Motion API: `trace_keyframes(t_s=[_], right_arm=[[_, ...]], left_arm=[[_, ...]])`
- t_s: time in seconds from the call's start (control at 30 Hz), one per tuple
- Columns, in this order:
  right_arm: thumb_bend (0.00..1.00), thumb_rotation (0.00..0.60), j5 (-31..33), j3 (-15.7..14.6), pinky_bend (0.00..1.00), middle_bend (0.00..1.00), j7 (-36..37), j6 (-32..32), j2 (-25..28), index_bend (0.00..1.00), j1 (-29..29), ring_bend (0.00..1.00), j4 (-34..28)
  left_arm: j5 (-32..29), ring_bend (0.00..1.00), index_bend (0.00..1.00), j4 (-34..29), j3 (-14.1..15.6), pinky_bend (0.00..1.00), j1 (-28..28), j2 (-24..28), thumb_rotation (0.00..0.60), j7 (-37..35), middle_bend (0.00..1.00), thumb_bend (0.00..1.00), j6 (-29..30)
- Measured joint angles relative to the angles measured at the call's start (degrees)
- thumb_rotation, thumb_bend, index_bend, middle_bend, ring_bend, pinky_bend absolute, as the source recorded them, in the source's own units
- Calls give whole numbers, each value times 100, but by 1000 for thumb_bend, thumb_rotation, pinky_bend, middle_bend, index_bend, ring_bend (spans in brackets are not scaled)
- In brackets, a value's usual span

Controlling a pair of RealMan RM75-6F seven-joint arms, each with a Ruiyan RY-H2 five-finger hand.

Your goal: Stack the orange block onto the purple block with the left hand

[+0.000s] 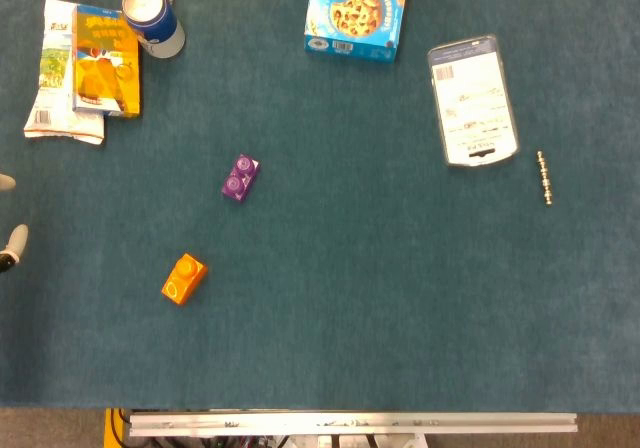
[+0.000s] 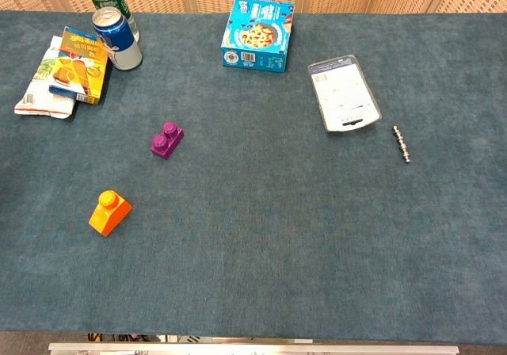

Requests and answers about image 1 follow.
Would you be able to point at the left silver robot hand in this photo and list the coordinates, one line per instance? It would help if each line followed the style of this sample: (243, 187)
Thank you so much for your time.
(14, 242)

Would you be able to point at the orange toy building block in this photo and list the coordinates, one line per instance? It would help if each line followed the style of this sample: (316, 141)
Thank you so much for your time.
(183, 279)

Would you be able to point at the white snack bag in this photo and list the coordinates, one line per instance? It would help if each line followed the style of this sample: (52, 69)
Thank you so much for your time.
(52, 88)

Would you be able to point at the orange snack box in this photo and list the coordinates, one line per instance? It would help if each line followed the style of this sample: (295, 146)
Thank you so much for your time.
(106, 60)

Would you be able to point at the purple toy building block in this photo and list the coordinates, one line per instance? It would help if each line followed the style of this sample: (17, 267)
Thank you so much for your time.
(240, 178)

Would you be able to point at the blue soda can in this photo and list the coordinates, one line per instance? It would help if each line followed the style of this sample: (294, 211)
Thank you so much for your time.
(151, 20)

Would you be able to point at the blue cookie box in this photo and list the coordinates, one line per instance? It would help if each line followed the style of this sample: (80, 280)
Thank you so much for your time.
(356, 14)

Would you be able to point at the white flat plastic package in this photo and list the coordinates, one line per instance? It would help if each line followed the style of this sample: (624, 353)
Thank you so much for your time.
(472, 100)

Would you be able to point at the yellow frame part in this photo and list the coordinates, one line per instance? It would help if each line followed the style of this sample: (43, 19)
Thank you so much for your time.
(111, 428)

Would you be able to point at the aluminium frame rail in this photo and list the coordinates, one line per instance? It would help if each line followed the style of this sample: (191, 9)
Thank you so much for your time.
(350, 424)

